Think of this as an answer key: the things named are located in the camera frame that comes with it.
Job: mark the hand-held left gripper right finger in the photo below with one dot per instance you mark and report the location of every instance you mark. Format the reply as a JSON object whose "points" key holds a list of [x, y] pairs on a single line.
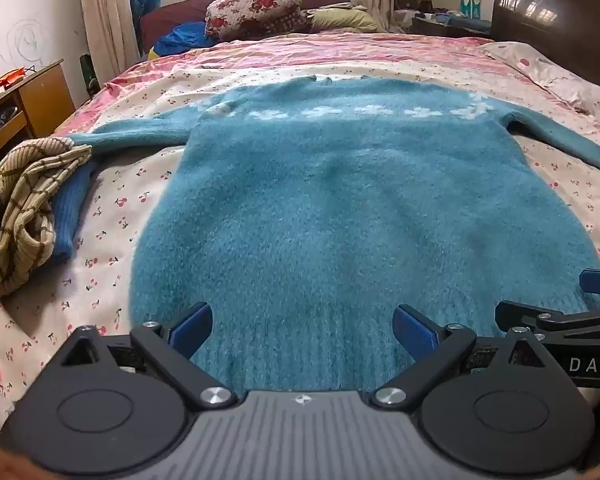
{"points": [[414, 332]]}

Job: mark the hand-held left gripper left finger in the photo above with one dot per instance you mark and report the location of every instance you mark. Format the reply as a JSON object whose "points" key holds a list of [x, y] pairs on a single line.
{"points": [[192, 324]]}

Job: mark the teal fuzzy sweater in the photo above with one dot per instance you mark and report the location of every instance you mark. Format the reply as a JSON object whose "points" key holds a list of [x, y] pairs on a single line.
{"points": [[330, 210]]}

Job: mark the cherry print bed sheet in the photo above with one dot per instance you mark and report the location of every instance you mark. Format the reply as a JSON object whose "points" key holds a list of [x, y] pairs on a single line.
{"points": [[115, 220]]}

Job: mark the blue knit garment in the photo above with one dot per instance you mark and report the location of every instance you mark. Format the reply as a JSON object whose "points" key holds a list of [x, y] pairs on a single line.
{"points": [[67, 210]]}

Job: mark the beige plaid garment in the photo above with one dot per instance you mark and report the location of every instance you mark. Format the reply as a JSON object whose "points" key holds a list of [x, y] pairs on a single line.
{"points": [[20, 200]]}

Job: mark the dark brown wooden headboard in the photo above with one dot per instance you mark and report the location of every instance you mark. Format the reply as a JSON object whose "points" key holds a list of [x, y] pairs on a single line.
{"points": [[555, 20]]}

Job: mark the wooden cabinet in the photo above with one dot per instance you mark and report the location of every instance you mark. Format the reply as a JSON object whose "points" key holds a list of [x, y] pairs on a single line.
{"points": [[45, 95]]}

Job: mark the blue jacket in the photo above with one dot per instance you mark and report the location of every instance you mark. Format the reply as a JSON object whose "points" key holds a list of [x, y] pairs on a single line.
{"points": [[185, 37]]}

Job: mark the blue folded cloth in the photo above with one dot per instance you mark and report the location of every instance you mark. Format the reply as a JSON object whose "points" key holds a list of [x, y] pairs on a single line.
{"points": [[467, 22]]}

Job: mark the pink floral quilt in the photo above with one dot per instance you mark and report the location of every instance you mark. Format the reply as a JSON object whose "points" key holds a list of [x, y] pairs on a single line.
{"points": [[330, 47]]}

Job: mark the dark nightstand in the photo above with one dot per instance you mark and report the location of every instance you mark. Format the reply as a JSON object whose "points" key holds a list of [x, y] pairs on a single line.
{"points": [[440, 28]]}

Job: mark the orange tool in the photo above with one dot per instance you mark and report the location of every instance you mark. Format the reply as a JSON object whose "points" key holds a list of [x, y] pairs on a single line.
{"points": [[12, 76]]}

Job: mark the maroon bed board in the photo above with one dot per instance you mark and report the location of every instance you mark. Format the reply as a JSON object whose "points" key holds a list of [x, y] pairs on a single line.
{"points": [[180, 12]]}

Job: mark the olive green pillow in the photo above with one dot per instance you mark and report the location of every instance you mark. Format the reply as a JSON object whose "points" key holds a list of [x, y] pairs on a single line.
{"points": [[345, 20]]}

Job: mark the floral red white pillow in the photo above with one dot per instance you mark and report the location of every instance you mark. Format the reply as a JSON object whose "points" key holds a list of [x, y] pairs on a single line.
{"points": [[255, 7]]}

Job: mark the dark brown box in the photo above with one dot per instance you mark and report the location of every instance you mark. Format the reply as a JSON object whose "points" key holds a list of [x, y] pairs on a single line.
{"points": [[412, 1]]}

